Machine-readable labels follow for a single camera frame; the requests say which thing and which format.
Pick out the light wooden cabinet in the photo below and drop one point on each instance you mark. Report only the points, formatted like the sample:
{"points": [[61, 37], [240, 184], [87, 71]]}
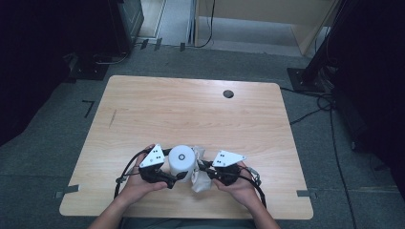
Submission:
{"points": [[254, 8]]}

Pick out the round dark table grommet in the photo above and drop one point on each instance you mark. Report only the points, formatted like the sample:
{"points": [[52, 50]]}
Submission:
{"points": [[228, 93]]}

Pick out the black flat stand base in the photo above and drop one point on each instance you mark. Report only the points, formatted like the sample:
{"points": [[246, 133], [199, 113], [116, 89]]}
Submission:
{"points": [[89, 71]]}

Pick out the grey floor tape strip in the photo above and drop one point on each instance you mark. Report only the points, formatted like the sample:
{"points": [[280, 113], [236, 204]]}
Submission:
{"points": [[305, 193], [67, 191]]}

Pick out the black cabinet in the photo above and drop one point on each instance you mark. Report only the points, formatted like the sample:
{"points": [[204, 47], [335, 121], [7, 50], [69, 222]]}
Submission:
{"points": [[127, 25]]}

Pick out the person's left hand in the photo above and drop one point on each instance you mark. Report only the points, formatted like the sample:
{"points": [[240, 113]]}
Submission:
{"points": [[137, 189]]}

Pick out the black metal stand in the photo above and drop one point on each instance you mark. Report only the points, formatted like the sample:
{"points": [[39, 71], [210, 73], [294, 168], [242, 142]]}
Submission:
{"points": [[305, 79]]}

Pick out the white textured cloth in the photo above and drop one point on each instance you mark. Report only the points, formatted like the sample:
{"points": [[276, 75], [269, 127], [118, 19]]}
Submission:
{"points": [[200, 183]]}

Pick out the short dark floor tape piece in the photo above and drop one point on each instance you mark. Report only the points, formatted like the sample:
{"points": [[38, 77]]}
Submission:
{"points": [[158, 44], [182, 46], [144, 44]]}

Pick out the person's right hand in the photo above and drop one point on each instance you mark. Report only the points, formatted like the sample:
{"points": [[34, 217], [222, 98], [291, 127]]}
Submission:
{"points": [[242, 192]]}

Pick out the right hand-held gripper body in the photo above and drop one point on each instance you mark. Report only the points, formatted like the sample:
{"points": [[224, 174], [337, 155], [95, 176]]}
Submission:
{"points": [[227, 175]]}

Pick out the person's grey clothing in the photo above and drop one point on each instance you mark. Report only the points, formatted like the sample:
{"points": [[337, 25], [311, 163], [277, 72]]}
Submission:
{"points": [[191, 224]]}

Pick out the black angled floor tape mark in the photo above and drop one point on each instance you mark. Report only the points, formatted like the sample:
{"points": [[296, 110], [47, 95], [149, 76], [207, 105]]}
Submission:
{"points": [[89, 106]]}

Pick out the dark curtain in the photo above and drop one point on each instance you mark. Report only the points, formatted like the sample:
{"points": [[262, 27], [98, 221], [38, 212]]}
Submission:
{"points": [[375, 79], [31, 63]]}

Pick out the white cylindrical container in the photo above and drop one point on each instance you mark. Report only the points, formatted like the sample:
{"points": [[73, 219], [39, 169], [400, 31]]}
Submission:
{"points": [[181, 167]]}

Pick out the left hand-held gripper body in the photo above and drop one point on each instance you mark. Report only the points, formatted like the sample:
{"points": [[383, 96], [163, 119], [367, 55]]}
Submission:
{"points": [[152, 159]]}

